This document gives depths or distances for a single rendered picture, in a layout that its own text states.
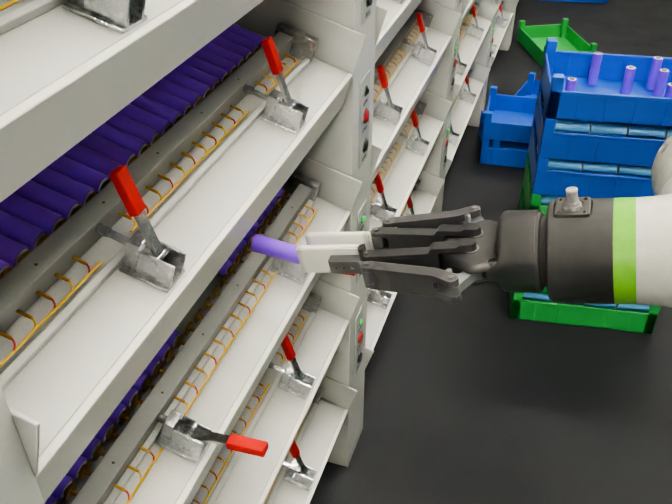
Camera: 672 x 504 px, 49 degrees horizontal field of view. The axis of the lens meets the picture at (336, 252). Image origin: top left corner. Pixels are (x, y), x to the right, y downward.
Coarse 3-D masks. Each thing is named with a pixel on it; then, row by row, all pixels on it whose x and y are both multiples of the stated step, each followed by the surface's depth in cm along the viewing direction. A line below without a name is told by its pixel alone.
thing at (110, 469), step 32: (288, 224) 90; (256, 256) 84; (224, 288) 79; (224, 320) 77; (192, 352) 72; (224, 352) 75; (160, 384) 68; (192, 384) 70; (128, 448) 62; (96, 480) 60
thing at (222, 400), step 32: (288, 192) 99; (320, 192) 99; (352, 192) 98; (320, 224) 96; (256, 288) 84; (288, 288) 85; (192, 320) 78; (256, 320) 80; (288, 320) 82; (256, 352) 77; (224, 384) 73; (256, 384) 78; (192, 416) 69; (224, 416) 70; (160, 448) 66; (160, 480) 64; (192, 480) 65
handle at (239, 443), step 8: (192, 432) 65; (200, 432) 66; (208, 432) 66; (216, 432) 65; (208, 440) 65; (216, 440) 65; (224, 440) 65; (232, 440) 64; (240, 440) 64; (248, 440) 64; (256, 440) 64; (232, 448) 64; (240, 448) 64; (248, 448) 64; (256, 448) 64; (264, 448) 64
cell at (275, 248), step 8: (256, 240) 76; (264, 240) 76; (272, 240) 76; (256, 248) 76; (264, 248) 76; (272, 248) 76; (280, 248) 76; (288, 248) 76; (272, 256) 76; (280, 256) 76; (288, 256) 76; (296, 256) 75
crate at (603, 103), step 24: (552, 48) 146; (552, 72) 150; (576, 72) 149; (600, 72) 148; (624, 72) 148; (648, 72) 147; (552, 96) 133; (576, 96) 132; (600, 96) 131; (624, 96) 130; (648, 96) 130; (576, 120) 134; (600, 120) 134; (624, 120) 133; (648, 120) 132
